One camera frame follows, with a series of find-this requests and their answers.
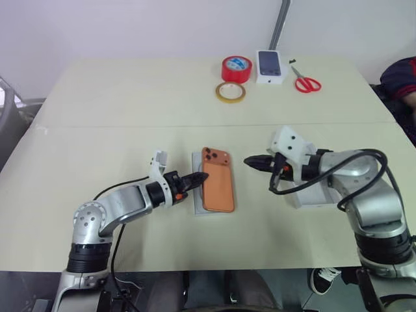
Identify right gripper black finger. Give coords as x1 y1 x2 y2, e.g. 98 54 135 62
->
248 162 276 174
243 155 274 165

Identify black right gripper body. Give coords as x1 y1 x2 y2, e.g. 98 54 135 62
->
270 152 296 183

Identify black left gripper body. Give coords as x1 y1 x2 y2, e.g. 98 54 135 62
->
163 170 189 204

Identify orange smartphone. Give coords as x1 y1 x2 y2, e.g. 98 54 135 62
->
201 146 236 214

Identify white box with phone print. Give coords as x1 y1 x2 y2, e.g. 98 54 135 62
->
255 49 290 86

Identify yellow clear tape roll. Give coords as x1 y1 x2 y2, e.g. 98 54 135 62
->
214 81 247 105

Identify red tape roll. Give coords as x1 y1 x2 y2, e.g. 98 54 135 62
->
222 55 254 85

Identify dark grey rounded shape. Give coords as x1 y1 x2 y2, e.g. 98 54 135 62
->
191 269 282 312

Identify black white sneaker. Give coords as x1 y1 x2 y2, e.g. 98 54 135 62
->
308 266 343 295

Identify person in dark red jacket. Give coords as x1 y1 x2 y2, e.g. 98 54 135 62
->
380 55 416 109

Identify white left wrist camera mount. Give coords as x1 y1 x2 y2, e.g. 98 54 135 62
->
148 149 174 209

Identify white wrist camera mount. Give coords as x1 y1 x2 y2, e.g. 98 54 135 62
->
267 125 317 167
148 149 174 209

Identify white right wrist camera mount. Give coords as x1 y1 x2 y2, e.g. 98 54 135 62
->
267 125 317 167

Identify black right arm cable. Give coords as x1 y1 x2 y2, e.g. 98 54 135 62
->
268 148 399 213

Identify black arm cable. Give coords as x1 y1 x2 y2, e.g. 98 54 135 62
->
92 175 151 312
268 148 399 213

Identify red handled scissors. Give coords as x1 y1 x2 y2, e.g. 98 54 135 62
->
290 66 323 94

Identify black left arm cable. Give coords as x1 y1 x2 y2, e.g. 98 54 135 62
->
92 175 151 312

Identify grey wall cable conduit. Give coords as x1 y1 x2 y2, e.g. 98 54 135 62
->
268 0 294 51

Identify dark chair frame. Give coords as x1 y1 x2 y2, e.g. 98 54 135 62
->
0 75 45 172

